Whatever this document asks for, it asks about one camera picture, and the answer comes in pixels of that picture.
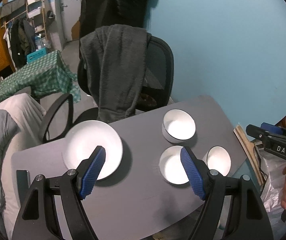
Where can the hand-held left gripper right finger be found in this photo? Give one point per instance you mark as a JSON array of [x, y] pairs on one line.
[[193, 175]]

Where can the white bed sheet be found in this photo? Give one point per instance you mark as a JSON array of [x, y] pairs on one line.
[[25, 110]]

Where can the wooden shelf unit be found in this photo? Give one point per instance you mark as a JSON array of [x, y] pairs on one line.
[[34, 0]]

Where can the white bowl dark rim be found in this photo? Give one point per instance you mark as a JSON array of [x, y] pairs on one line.
[[173, 165], [179, 127], [219, 160]]

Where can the black cap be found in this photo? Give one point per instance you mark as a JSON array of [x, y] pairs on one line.
[[50, 15]]

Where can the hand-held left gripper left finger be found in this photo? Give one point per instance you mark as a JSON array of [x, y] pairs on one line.
[[93, 172]]

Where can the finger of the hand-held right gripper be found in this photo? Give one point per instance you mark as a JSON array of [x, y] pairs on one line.
[[270, 127], [255, 131]]

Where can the white door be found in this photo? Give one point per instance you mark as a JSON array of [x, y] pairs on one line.
[[66, 25]]

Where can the wooden board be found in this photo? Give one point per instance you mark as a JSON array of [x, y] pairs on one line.
[[245, 145]]

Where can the white round plate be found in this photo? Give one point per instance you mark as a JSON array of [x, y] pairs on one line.
[[90, 142]]

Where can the green checkered cloth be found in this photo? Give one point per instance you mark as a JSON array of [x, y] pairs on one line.
[[40, 75]]

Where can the black mesh office chair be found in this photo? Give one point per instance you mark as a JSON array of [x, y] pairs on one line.
[[158, 62]]

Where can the translucent plastic bag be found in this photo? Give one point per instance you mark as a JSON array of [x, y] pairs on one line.
[[270, 200]]

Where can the black hanging coat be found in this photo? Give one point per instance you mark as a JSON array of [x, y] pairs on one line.
[[16, 40]]

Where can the blue plastic crate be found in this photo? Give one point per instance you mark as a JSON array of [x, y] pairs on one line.
[[36, 55]]

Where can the olive hanging coat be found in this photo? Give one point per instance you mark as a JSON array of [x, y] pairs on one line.
[[27, 35]]

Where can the black hanging jacket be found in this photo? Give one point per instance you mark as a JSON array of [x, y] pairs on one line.
[[113, 2]]

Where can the grey fleece hoodie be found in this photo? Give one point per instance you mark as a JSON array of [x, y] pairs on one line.
[[118, 67]]

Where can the dark smartphone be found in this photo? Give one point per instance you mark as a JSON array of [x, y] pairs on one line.
[[21, 180]]

